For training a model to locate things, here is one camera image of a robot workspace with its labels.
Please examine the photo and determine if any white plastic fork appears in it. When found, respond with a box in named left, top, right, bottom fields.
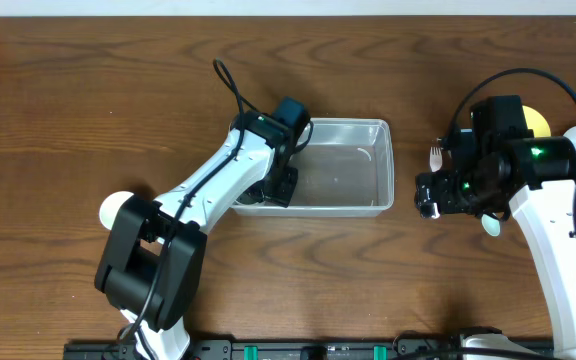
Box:
left=429, top=147, right=443, bottom=172

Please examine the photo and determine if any yellow plastic bowl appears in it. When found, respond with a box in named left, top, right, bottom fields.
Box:
left=522, top=105, right=551, bottom=138

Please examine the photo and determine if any black mounting rail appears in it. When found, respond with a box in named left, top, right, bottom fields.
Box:
left=62, top=337, right=482, bottom=360

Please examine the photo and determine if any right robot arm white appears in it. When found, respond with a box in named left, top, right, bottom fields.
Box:
left=415, top=137, right=576, bottom=359

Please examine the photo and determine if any grey plastic cup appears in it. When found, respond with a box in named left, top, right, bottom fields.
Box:
left=236, top=193, right=264, bottom=205

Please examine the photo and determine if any pale green plastic spoon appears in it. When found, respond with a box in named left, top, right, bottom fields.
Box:
left=481, top=215, right=501, bottom=237

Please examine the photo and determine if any cream plastic cup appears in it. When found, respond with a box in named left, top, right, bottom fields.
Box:
left=99, top=191, right=133, bottom=230

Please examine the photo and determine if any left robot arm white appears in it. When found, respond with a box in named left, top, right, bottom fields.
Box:
left=95, top=111, right=314, bottom=359

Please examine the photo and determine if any clear plastic container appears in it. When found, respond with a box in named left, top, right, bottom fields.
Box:
left=232, top=118, right=395, bottom=217

